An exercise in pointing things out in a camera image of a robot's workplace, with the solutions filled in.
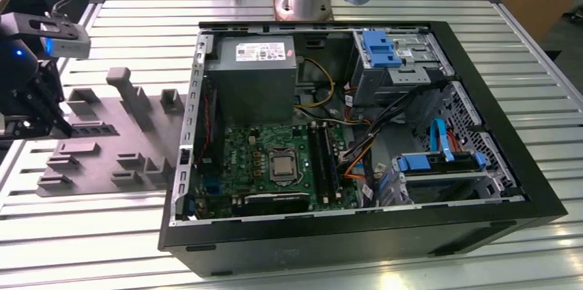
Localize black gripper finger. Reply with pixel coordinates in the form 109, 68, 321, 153
0, 114, 54, 141
26, 60, 74, 140

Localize RAM stick with black chips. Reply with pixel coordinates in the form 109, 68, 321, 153
68, 124, 118, 136

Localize black RAM slot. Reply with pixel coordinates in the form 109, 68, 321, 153
307, 123, 329, 204

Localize grey parts rack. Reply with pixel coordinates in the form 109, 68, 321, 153
36, 67, 188, 199

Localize blue port connector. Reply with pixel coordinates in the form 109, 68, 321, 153
180, 197, 197, 220

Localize grey power supply unit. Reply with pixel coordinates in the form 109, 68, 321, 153
202, 34, 300, 126

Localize green motherboard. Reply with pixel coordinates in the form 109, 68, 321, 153
193, 122, 360, 218

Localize metal socket cover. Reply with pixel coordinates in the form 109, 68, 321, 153
267, 148, 300, 184

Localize silver CPU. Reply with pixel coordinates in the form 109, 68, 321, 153
271, 157, 297, 175

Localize black graphics card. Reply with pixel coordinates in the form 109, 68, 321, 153
231, 191, 312, 216

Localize blue drive latch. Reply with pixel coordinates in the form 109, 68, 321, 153
361, 30, 404, 69

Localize silver drive cage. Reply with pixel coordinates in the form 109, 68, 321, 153
352, 29, 456, 108

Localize black PC case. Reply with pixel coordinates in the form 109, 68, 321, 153
156, 20, 569, 277

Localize hard disk in blue carrier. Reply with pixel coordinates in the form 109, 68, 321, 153
393, 152, 488, 177

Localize silver disk bay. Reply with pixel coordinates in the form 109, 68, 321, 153
391, 153, 524, 206

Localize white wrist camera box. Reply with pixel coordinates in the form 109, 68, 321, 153
0, 12, 92, 59

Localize yellow wire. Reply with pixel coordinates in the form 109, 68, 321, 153
293, 57, 337, 111

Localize white plug wire bundle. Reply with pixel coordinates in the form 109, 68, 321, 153
339, 131, 379, 164

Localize orange wires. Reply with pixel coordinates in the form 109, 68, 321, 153
343, 162, 365, 182

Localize black cable bundle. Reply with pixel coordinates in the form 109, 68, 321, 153
355, 80, 445, 154

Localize blue flat data cable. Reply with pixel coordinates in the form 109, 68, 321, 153
429, 117, 456, 163

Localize orange data cable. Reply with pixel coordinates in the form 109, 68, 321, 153
444, 128, 461, 154

